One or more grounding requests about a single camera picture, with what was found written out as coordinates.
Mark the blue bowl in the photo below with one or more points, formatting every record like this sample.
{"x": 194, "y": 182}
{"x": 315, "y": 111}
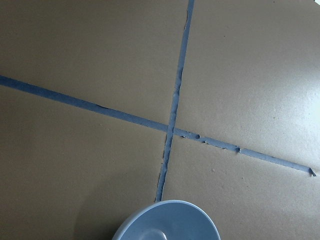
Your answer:
{"x": 168, "y": 220}

